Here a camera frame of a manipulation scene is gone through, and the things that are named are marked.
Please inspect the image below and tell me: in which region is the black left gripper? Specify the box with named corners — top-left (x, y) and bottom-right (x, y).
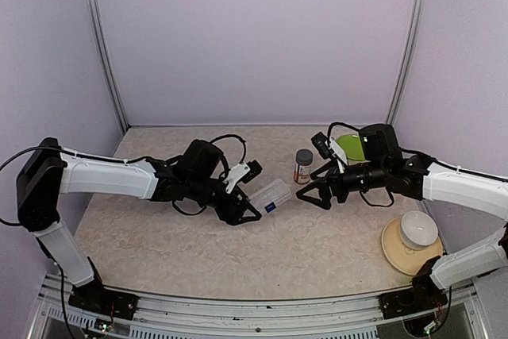
top-left (187, 174), bottom-right (262, 226)

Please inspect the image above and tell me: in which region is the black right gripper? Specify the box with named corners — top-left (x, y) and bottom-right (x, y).
top-left (296, 157), bottom-right (388, 210)

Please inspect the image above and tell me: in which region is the clear plastic pill organizer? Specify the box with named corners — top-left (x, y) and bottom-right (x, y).
top-left (249, 179), bottom-right (291, 214)

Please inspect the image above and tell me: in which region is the orange grey-capped pill bottle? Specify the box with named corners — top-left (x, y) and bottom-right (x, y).
top-left (294, 148), bottom-right (314, 185)

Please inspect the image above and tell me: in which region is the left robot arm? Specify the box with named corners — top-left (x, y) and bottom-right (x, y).
top-left (16, 138), bottom-right (262, 311)

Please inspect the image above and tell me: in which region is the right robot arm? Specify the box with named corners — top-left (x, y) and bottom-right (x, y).
top-left (296, 123), bottom-right (507, 310)

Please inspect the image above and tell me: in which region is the green plate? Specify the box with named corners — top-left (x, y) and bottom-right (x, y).
top-left (336, 134), bottom-right (366, 162)

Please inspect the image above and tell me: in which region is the white bowl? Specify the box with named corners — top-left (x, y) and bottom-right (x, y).
top-left (400, 210), bottom-right (438, 250)

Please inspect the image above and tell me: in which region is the beige plate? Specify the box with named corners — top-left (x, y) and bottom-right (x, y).
top-left (381, 218), bottom-right (444, 276)

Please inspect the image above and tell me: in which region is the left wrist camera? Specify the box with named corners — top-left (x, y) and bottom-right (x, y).
top-left (223, 160), bottom-right (263, 194)

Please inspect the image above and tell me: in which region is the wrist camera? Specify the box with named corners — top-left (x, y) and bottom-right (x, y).
top-left (223, 160), bottom-right (263, 194)
top-left (311, 133), bottom-right (348, 177)

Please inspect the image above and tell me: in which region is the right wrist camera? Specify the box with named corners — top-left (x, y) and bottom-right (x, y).
top-left (311, 133), bottom-right (348, 177)

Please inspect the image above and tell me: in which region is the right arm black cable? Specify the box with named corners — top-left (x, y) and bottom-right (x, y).
top-left (359, 190), bottom-right (396, 209)

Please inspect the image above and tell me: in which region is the front aluminium rail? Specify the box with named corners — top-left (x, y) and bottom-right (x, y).
top-left (29, 273), bottom-right (487, 339)

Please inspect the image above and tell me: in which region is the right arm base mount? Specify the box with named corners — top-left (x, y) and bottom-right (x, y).
top-left (379, 275), bottom-right (448, 319)

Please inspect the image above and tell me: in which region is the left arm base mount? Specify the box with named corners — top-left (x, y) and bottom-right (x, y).
top-left (68, 283), bottom-right (139, 321)

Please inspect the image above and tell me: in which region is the right aluminium frame post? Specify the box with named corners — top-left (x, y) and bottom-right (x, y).
top-left (385, 0), bottom-right (425, 125)

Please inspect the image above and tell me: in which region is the aluminium frame post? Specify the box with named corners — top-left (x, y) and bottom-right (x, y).
top-left (87, 0), bottom-right (130, 135)
top-left (385, 0), bottom-right (425, 125)

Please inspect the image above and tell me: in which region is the left aluminium frame post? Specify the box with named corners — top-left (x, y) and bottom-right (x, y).
top-left (87, 0), bottom-right (130, 135)

